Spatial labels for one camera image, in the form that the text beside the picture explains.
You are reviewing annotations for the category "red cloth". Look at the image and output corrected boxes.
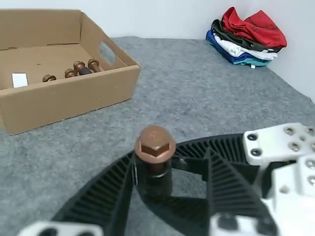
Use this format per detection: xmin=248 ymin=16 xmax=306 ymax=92
xmin=221 ymin=6 xmax=288 ymax=49

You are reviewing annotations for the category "teal cloth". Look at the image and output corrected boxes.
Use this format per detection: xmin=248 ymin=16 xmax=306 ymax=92
xmin=232 ymin=58 xmax=270 ymax=67

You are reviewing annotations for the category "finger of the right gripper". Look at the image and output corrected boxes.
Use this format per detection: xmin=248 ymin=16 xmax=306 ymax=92
xmin=172 ymin=153 xmax=315 ymax=198
xmin=175 ymin=122 xmax=315 ymax=167

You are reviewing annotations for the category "white paper label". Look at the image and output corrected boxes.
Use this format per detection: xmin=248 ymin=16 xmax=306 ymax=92
xmin=11 ymin=72 xmax=28 ymax=89

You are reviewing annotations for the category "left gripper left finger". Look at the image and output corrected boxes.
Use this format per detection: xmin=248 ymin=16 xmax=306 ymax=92
xmin=18 ymin=149 xmax=138 ymax=236

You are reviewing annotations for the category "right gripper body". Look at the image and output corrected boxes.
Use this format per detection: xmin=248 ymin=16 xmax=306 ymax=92
xmin=262 ymin=170 xmax=315 ymax=236

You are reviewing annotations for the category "white cloth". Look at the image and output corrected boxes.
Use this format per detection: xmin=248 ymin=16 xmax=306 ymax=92
xmin=213 ymin=33 xmax=278 ymax=61

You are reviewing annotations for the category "black sleeve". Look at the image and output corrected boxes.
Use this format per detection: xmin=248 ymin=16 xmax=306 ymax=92
xmin=138 ymin=159 xmax=174 ymax=200
xmin=78 ymin=66 xmax=93 ymax=76

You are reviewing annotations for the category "dark olive cloth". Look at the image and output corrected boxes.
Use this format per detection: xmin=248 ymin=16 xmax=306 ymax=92
xmin=211 ymin=19 xmax=282 ymax=53

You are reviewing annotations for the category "cardboard box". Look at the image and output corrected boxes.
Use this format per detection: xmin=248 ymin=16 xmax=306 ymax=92
xmin=0 ymin=9 xmax=141 ymax=136

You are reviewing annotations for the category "blue cloth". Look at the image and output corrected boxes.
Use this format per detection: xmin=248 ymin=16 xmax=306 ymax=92
xmin=205 ymin=29 xmax=250 ymax=65

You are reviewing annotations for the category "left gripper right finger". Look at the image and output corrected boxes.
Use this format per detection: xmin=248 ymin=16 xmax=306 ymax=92
xmin=205 ymin=147 xmax=281 ymax=236

